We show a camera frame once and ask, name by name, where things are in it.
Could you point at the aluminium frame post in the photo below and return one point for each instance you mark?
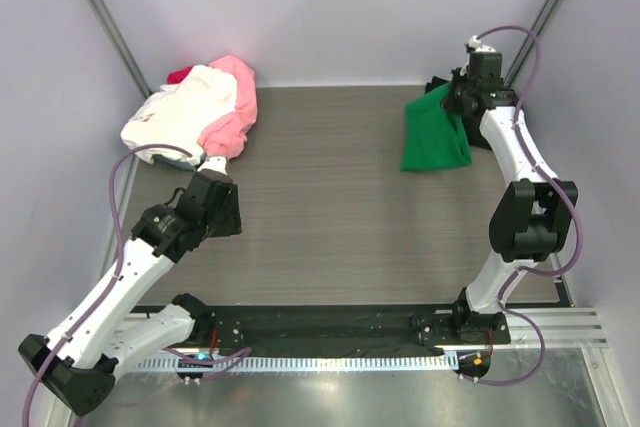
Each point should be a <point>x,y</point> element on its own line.
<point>118,42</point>
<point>540,23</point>

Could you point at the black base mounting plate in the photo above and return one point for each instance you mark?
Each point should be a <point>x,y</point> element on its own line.
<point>421,324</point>

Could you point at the folded black t-shirt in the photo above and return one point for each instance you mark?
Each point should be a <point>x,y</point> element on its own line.
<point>472,131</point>

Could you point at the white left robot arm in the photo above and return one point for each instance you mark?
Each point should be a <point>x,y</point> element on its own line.
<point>80,360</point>

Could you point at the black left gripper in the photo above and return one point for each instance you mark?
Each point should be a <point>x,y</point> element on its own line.
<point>233,221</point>

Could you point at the white t-shirt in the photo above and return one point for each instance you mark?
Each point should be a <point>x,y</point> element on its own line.
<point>172,120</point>

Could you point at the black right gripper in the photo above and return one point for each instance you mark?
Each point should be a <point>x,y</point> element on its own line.
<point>448,103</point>

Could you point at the green t-shirt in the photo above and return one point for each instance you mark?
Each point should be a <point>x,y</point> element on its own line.
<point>434,139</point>

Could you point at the light blue t-shirt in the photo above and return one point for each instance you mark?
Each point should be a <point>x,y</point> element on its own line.
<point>180,164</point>

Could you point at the pink t-shirt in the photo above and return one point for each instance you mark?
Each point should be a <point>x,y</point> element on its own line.
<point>227,136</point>

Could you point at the red t-shirt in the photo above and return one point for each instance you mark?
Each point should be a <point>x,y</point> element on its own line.
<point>177,77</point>

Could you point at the aluminium frame post left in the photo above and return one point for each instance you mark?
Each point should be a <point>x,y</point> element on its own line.
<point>118,42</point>

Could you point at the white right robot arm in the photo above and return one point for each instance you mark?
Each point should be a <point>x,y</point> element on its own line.
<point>533,217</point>

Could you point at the aluminium rail right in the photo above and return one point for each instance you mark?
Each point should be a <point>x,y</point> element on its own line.
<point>560,328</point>

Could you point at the slotted cable duct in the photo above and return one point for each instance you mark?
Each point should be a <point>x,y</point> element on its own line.
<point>165,362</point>

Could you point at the aluminium frame post right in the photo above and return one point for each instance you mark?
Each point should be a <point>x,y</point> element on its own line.
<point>540,23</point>

